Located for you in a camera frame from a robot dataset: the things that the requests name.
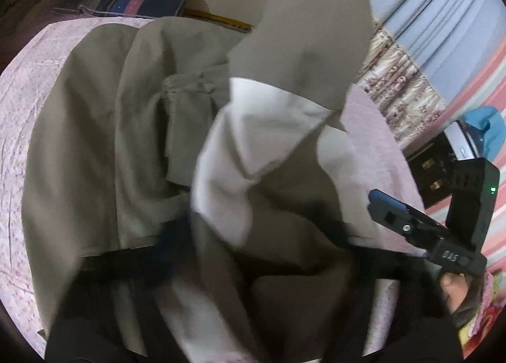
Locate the dark wooden nightstand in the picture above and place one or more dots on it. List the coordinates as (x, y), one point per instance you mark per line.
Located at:
(432, 167)

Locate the grey and white garment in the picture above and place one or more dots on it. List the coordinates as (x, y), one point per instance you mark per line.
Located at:
(191, 193)

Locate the light blue curtain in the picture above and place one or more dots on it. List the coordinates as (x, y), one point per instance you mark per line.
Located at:
(449, 40)

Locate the person's right hand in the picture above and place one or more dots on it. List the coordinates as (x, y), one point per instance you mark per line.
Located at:
(462, 295)

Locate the blue cloth item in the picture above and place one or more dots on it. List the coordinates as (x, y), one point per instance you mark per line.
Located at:
(487, 126)

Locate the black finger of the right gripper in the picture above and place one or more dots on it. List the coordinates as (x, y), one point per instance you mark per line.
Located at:
(415, 227)

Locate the floral beige curtain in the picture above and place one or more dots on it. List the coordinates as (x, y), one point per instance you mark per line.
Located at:
(395, 83)

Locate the pink floral bed sheet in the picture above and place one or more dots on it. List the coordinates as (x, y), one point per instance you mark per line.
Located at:
(25, 84)

